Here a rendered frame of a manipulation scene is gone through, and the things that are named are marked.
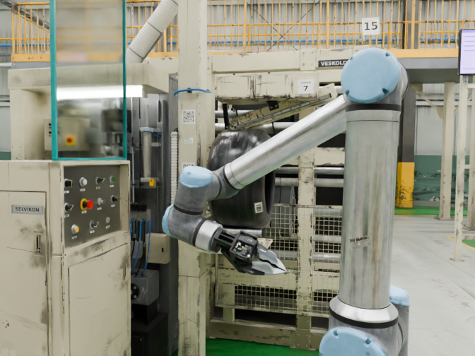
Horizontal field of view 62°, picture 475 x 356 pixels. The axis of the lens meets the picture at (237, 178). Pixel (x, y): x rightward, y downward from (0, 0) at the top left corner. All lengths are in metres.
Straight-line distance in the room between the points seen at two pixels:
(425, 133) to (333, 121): 10.95
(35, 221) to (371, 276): 1.30
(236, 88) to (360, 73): 1.60
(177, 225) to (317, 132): 0.47
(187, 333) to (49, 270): 0.96
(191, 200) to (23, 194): 0.85
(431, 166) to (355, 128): 11.09
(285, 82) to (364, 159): 1.55
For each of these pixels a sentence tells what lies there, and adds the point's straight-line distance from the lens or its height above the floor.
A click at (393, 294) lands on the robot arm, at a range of 1.11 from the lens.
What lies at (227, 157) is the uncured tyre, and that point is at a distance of 1.96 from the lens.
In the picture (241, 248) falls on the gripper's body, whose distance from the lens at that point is 1.10.
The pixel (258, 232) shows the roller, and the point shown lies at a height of 0.90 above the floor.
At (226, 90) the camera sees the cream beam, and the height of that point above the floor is 1.69.
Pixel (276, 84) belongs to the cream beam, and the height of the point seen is 1.72.
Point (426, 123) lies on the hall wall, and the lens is 12.02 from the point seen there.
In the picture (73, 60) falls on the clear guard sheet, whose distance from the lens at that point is 1.84.
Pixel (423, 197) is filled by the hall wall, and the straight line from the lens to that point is 11.93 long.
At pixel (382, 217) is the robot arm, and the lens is 0.90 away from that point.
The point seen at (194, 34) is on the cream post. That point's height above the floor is 1.95.
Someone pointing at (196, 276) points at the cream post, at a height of 0.62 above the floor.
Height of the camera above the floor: 1.29
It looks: 3 degrees down
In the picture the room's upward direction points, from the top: 1 degrees clockwise
